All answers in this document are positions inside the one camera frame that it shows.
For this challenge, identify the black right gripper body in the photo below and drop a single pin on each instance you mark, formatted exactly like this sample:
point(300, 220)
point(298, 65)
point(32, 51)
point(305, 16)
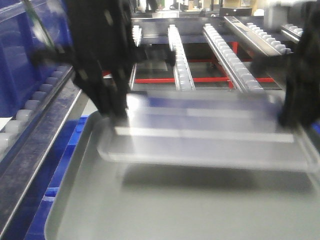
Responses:
point(302, 71)

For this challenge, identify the far left roller track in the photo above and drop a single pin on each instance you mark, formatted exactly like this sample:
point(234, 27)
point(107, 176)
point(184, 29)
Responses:
point(12, 129)

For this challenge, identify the right steel divider rail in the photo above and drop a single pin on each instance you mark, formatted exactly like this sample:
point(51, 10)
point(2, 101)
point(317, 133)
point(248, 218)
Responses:
point(249, 38)

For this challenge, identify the red steel floor frame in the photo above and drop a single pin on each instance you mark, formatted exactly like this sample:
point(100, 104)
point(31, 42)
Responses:
point(205, 69)

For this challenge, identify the blue crate under trays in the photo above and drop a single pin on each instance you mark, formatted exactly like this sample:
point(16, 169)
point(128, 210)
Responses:
point(66, 146)

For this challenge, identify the far right roller track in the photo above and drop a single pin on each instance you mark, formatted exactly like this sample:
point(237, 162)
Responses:
point(292, 32)

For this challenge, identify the large blue bin at left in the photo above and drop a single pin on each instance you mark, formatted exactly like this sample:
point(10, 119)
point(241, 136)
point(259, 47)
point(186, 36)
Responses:
point(19, 78)

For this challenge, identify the middle roller track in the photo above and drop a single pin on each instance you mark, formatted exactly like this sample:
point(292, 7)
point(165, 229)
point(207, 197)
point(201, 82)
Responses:
point(181, 70)

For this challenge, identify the small silver metal tray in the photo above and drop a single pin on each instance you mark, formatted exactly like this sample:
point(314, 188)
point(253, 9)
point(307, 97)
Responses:
point(211, 129)

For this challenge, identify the large grey serving tray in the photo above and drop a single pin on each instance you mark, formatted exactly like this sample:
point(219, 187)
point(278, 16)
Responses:
point(101, 200)

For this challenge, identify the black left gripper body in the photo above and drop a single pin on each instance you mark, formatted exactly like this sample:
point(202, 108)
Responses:
point(102, 52)

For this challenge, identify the roller track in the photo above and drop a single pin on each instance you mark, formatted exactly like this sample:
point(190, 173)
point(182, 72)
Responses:
point(292, 32)
point(181, 70)
point(277, 45)
point(137, 34)
point(12, 129)
point(237, 72)

